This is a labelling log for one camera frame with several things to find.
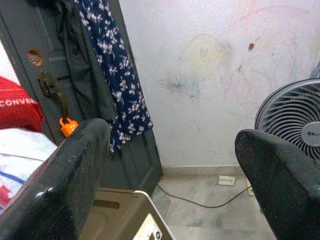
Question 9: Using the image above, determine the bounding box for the black round fan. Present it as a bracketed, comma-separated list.
[254, 78, 320, 166]

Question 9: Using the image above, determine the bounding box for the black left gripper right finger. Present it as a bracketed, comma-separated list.
[234, 128, 320, 240]

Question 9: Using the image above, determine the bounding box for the orange padlock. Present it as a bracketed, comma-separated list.
[59, 116, 80, 138]

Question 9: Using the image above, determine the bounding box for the red lettered bag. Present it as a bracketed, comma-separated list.
[0, 76, 46, 132]

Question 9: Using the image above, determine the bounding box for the beige plastic bin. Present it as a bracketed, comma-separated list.
[79, 188, 176, 240]

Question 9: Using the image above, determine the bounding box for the navy white-flowered dress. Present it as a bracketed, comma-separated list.
[74, 0, 154, 153]

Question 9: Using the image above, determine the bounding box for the dark grey door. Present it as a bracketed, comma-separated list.
[0, 0, 163, 196]

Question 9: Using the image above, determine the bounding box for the white blue-striped cloth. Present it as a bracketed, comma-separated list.
[0, 127, 58, 213]

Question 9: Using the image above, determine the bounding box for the black floor cable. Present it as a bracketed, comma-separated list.
[157, 183, 251, 209]

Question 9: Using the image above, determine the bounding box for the white floor adapter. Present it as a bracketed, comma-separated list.
[217, 174, 236, 186]

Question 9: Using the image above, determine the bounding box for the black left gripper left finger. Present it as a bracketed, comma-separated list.
[0, 117, 112, 240]

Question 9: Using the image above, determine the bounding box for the dark grey hanging garment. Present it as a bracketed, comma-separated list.
[56, 0, 118, 121]

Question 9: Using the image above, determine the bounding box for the round cartoon sticker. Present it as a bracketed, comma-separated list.
[26, 49, 44, 66]

